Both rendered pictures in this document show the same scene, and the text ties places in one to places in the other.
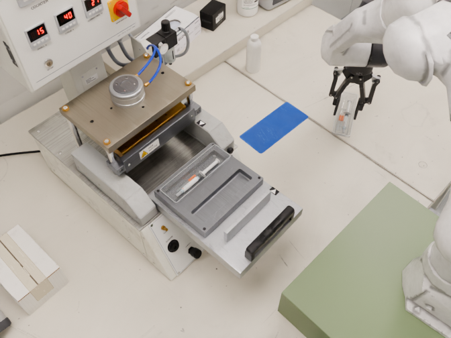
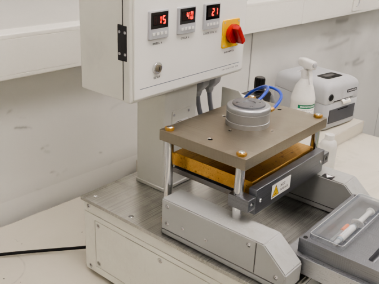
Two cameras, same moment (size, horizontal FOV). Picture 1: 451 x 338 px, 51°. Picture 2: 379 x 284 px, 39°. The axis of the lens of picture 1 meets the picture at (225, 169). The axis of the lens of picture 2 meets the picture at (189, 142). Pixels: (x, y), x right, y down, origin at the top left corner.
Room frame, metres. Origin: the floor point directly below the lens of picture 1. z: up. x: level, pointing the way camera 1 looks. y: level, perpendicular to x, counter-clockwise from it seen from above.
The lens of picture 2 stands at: (-0.07, 0.39, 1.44)
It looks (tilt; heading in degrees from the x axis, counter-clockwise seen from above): 23 degrees down; 356
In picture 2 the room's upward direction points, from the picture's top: 2 degrees clockwise
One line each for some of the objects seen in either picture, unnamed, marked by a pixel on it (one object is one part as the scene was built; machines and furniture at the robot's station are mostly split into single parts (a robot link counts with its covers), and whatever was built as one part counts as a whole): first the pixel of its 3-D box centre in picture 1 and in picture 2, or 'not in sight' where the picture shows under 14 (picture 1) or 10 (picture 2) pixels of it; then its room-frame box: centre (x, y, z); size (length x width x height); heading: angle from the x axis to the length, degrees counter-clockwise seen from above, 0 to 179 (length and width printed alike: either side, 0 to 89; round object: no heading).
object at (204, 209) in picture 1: (209, 187); (374, 238); (0.64, 0.04, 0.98); 0.20 x 0.17 x 0.03; 137
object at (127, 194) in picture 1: (113, 182); (227, 237); (0.66, 0.27, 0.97); 0.25 x 0.05 x 0.07; 47
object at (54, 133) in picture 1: (131, 139); (225, 205); (0.83, 0.25, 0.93); 0.46 x 0.35 x 0.01; 47
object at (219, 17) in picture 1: (213, 15); not in sight; (1.52, 0.04, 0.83); 0.09 x 0.06 x 0.07; 147
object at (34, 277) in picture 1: (23, 268); not in sight; (0.52, 0.51, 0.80); 0.19 x 0.13 x 0.09; 44
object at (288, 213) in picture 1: (270, 232); not in sight; (0.51, -0.10, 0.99); 0.15 x 0.02 x 0.04; 137
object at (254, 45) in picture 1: (253, 53); (326, 157); (1.31, -0.10, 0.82); 0.05 x 0.05 x 0.14
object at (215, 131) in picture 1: (195, 121); (312, 183); (0.86, 0.08, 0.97); 0.26 x 0.05 x 0.07; 47
